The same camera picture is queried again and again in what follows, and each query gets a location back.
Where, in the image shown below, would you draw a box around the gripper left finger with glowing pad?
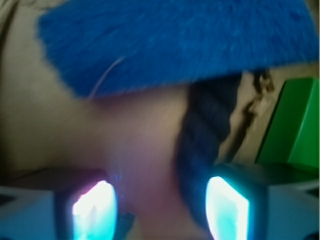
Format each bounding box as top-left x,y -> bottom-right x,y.
0,168 -> 118,240

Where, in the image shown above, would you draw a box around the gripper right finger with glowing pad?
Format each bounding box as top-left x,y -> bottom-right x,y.
205,163 -> 320,240

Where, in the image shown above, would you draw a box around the blue sponge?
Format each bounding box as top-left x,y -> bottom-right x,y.
38,0 -> 320,99

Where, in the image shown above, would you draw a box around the green rectangular block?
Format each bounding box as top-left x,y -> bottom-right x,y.
256,77 -> 320,168

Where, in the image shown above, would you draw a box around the brown paper bag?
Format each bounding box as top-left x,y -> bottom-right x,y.
0,0 -> 320,240

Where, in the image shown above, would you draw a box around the dark navy rope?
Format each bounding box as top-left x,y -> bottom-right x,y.
174,74 -> 245,223

